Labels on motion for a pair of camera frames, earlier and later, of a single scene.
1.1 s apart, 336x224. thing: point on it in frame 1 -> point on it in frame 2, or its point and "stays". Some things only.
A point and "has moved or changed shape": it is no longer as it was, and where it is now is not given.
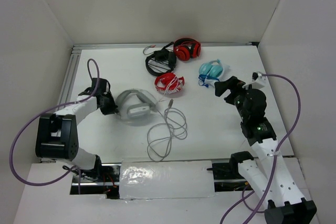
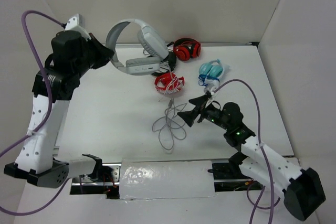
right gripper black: x=232 y=83 -> x=190 y=116
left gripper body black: x=109 y=104 -> x=91 y=57
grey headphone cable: x=160 y=135 has moved or changed shape
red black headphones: x=186 y=48 stays
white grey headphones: x=134 y=106 -> x=153 y=46
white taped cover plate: x=166 y=179 stays
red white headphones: x=169 y=83 stays
